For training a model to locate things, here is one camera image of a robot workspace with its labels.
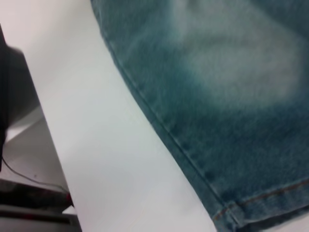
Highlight black equipment base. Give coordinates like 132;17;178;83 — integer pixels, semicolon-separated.
0;178;77;232

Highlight dark grey equipment column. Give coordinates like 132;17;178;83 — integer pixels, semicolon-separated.
0;23;45;174

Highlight blue denim shorts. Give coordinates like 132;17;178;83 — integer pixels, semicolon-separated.
90;0;309;232

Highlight thin grey wire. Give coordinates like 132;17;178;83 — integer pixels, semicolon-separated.
1;153;71;194

